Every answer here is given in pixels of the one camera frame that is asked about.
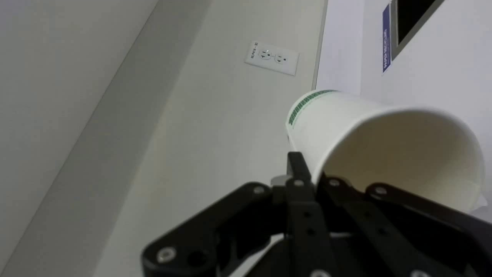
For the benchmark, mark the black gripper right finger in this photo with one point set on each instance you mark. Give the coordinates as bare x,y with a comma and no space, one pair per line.
410,231

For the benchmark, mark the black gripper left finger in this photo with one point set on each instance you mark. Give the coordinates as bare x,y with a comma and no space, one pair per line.
302,225

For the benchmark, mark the white paper cup green band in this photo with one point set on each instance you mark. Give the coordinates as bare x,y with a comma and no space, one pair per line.
339,120

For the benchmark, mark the metal framed counter opening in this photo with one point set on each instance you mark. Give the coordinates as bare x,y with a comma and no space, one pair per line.
413,16

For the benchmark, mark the blue label strip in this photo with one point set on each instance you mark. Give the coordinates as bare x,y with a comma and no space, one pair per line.
387,40

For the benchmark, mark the white wall power outlet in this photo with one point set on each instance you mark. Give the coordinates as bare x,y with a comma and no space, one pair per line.
272,57

